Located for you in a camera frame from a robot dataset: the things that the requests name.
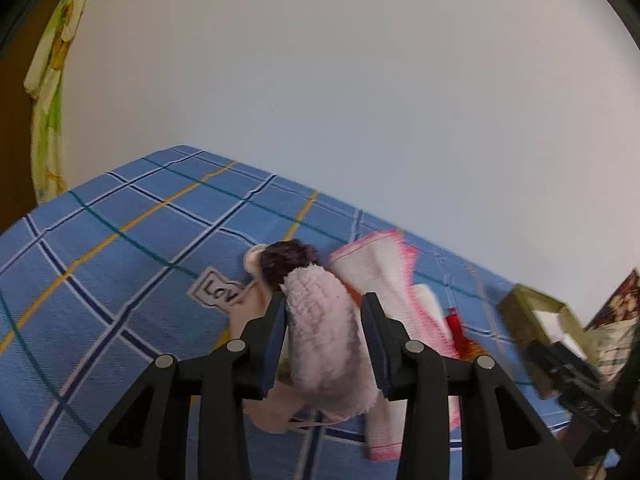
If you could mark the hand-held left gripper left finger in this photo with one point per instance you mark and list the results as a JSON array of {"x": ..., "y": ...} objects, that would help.
[{"x": 274, "y": 355}]

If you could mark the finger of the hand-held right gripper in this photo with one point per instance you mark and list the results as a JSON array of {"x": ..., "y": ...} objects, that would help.
[{"x": 560, "y": 365}]

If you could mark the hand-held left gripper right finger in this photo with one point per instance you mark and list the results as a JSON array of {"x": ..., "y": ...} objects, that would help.
[{"x": 376, "y": 355}]

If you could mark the pink plush doll purple hair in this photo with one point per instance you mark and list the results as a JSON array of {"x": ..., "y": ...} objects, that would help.
[{"x": 320, "y": 320}]

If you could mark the pink fluffy towel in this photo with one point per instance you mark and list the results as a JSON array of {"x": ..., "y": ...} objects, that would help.
[{"x": 387, "y": 432}]

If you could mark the red silicone holder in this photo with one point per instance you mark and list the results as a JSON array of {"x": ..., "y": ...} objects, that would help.
[{"x": 454, "y": 322}]

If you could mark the white towel pink stitched edge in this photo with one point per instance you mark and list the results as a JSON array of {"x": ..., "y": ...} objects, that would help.
[{"x": 370, "y": 265}]

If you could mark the dark red patterned blanket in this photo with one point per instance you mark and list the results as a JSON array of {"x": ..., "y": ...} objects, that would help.
[{"x": 622, "y": 305}]

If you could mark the blue plaid bed sheet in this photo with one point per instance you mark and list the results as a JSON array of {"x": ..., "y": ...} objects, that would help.
[{"x": 125, "y": 260}]

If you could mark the brown wooden door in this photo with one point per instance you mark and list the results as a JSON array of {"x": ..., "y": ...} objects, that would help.
[{"x": 15, "y": 160}]

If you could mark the yellow green printed cloth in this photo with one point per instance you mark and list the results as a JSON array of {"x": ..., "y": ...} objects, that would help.
[{"x": 47, "y": 110}]

